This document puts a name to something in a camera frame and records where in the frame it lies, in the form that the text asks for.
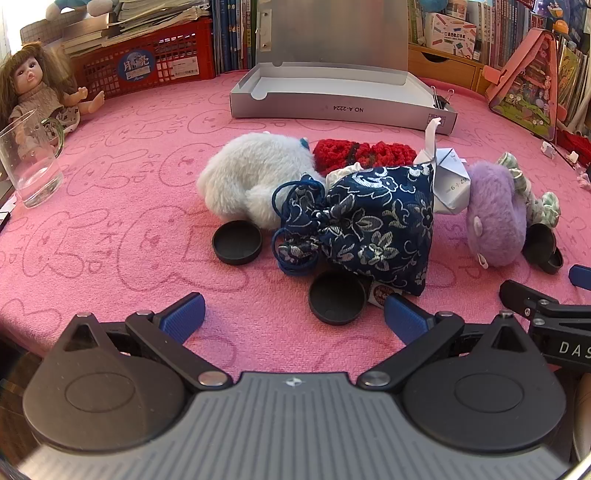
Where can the green checked cloth scrunchie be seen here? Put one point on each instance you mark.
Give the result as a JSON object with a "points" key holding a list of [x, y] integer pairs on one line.
{"points": [[540, 205]]}

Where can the white grid board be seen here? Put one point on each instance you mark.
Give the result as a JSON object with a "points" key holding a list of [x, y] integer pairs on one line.
{"points": [[39, 32]]}

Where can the pink triangular pencil case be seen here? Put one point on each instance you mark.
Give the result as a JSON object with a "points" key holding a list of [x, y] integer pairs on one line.
{"points": [[526, 87]]}

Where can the small round printed tag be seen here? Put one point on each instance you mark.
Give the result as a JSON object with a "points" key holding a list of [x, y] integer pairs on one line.
{"points": [[381, 294]]}

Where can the blue round plush toy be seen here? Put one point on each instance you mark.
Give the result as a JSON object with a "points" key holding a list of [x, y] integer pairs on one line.
{"points": [[431, 3]]}

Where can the red plastic crate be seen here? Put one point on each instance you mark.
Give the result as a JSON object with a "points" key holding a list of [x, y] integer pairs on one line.
{"points": [[184, 60]]}

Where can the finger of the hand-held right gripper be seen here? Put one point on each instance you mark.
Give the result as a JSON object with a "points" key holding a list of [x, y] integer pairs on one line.
{"points": [[517, 295], [581, 276]]}

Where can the row of upright blue books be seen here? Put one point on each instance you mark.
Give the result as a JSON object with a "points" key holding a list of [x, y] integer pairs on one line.
{"points": [[231, 37]]}

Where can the white paper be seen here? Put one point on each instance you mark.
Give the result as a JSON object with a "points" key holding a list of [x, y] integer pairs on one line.
{"points": [[450, 180]]}

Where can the black round container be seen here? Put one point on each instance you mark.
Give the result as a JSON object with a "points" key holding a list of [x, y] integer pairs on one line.
{"points": [[538, 244]]}

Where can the blue and white plush toy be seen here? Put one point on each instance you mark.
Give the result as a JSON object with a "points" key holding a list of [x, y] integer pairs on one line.
{"points": [[64, 3]]}

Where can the wooden drawer unit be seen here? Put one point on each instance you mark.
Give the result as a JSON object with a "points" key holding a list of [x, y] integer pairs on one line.
{"points": [[443, 69]]}

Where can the red knitted yarn piece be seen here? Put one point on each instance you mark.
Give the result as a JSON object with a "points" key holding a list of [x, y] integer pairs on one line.
{"points": [[337, 154]]}

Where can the pink bunny print mat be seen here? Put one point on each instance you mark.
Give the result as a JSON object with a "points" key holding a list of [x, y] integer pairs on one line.
{"points": [[138, 161]]}

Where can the row of shelf books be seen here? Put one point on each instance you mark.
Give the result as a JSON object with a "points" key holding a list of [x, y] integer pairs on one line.
{"points": [[508, 23]]}

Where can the clear glass mug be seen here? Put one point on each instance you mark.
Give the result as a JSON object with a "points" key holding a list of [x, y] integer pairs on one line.
{"points": [[32, 184]]}

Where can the purple plush toy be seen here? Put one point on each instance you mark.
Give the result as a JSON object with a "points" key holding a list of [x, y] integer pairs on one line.
{"points": [[494, 212]]}

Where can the black round lid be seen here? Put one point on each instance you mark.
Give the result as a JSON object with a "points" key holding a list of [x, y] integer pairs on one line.
{"points": [[334, 300], [238, 242]]}

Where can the colourful printed carton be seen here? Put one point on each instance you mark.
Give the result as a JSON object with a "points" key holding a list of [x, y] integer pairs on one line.
{"points": [[450, 37]]}

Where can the brown haired doll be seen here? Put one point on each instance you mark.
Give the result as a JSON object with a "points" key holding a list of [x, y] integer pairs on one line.
{"points": [[32, 74]]}

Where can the black binder clip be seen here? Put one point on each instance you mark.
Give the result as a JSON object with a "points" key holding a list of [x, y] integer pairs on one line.
{"points": [[438, 99], [449, 99]]}

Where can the grey cardboard box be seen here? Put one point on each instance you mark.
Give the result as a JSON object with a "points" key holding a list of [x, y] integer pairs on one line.
{"points": [[332, 87]]}

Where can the stack of lying books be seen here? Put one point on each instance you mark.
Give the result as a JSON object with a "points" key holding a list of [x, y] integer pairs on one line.
{"points": [[152, 11]]}

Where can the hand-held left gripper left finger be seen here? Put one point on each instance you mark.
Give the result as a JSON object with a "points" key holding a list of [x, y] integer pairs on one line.
{"points": [[182, 316]]}

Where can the small white clip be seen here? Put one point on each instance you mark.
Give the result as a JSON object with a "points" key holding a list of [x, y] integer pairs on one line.
{"points": [[548, 150]]}

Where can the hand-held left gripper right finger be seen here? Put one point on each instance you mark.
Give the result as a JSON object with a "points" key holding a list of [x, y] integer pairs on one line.
{"points": [[406, 318]]}

